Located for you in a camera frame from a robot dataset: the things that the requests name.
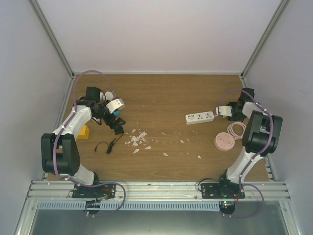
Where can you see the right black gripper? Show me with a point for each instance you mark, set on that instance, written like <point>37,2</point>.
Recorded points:
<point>235,119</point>

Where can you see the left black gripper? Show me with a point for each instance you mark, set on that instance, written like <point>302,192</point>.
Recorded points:
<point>109,121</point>

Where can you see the black charger plug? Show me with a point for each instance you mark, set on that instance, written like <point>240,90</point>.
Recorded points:
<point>119,131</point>

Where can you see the blue plug adapter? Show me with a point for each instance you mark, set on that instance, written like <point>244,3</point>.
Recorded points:
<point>116,113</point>

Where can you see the pink round power socket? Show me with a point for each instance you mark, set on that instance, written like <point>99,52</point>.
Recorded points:
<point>224,141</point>

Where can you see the white cube socket tiger sticker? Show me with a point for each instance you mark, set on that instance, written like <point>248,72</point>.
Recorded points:
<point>109,96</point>

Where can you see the yellow plug adapter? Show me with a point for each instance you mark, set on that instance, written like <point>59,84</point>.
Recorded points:
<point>84,134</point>

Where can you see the white power strip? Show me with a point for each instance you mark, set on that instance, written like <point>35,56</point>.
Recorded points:
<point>198,118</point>

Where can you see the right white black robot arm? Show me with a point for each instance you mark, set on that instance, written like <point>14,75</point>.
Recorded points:
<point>260,138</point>

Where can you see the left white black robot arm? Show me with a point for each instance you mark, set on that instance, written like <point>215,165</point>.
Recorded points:
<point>60,154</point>

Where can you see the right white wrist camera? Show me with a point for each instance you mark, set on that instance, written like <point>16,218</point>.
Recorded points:
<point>224,111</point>

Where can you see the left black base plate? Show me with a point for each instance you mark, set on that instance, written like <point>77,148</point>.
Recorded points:
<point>98,193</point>

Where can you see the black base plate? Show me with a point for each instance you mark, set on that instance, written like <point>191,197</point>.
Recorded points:
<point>222,189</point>
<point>98,193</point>

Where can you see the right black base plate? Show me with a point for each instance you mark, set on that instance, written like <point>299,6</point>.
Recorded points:
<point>222,189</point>

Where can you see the aluminium front rail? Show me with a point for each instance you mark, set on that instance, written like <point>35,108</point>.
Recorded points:
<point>158,191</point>

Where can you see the right aluminium corner post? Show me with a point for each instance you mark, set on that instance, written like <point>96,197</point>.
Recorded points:
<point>265,36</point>

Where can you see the aluminium corner post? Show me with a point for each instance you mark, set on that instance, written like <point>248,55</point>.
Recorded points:
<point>41,16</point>
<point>265,36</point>

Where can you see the left aluminium corner post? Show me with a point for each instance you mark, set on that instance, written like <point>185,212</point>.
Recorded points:
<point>41,16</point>

